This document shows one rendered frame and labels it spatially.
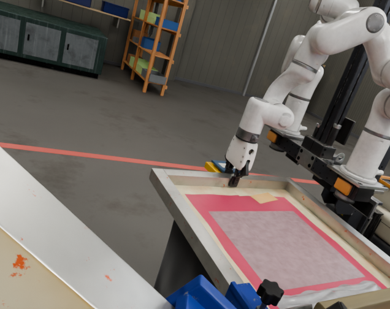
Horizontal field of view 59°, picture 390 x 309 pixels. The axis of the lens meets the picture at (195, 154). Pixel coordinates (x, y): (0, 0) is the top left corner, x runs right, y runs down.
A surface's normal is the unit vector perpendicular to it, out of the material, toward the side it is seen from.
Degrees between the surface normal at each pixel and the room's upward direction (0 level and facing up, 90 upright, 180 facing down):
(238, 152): 91
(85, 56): 90
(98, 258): 32
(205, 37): 90
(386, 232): 90
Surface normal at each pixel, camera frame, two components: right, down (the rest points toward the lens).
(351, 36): 0.05, 0.41
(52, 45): 0.34, 0.42
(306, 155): -0.90, -0.12
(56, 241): 0.75, -0.61
